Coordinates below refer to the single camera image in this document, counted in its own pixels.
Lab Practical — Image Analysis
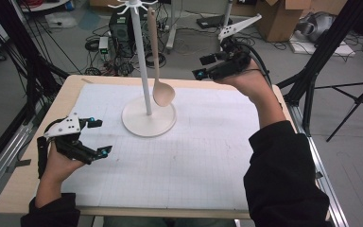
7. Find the white grid mat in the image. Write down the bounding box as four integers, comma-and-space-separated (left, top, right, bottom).
60, 82, 261, 212

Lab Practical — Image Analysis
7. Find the white plastic bag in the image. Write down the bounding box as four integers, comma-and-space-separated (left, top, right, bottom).
45, 12, 78, 29

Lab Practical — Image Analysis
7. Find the white hook rack stand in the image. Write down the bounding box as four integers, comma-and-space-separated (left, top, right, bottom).
107, 0, 178, 139

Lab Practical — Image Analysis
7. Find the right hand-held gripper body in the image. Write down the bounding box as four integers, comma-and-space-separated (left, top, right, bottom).
208, 13, 263, 80

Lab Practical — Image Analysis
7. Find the black flat device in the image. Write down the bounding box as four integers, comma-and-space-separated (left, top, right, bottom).
196, 13, 234, 29

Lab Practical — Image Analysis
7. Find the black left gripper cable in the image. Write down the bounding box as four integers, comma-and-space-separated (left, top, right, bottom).
37, 117, 60, 180

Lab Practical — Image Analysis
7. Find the flat white board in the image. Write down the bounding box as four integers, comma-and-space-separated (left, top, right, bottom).
287, 39, 357, 59

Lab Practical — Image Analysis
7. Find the tangle of black floor cables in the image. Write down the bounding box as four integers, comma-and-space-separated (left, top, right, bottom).
83, 25, 168, 77

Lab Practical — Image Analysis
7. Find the person's left hand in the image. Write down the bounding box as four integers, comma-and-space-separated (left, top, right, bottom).
41, 141, 85, 187

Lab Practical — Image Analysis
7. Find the brown cardboard box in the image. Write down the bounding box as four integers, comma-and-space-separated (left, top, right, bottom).
254, 0, 316, 44

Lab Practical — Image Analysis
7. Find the small white power adapter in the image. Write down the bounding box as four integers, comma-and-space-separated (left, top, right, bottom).
97, 36, 110, 55

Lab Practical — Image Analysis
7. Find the black tripod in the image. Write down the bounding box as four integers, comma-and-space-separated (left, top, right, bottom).
315, 75, 363, 143

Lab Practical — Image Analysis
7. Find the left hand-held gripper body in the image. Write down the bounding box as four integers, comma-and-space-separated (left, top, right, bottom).
43, 112, 100, 166

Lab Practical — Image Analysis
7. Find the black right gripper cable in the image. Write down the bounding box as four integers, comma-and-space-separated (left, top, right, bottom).
235, 41, 273, 88

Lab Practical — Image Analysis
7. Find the beige wooden spoon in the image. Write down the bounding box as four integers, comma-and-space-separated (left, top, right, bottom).
147, 7, 177, 108

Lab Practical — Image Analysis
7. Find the grey rounded appliance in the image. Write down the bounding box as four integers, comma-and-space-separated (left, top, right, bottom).
296, 11, 337, 44

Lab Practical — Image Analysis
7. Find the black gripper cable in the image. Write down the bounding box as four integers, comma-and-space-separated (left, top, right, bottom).
235, 41, 273, 88
37, 117, 60, 180

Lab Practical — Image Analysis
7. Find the aluminium rail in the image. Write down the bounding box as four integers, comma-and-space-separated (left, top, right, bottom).
287, 103, 349, 227
0, 122, 34, 206

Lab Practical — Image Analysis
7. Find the person's right hand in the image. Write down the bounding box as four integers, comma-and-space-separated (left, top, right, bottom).
215, 59, 277, 107

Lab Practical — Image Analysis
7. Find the white metal table leg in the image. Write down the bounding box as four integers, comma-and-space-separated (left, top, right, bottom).
164, 0, 178, 53
223, 0, 234, 29

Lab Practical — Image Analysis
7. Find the black metal stand frame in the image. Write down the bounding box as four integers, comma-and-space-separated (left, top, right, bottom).
0, 0, 70, 178
277, 0, 363, 136

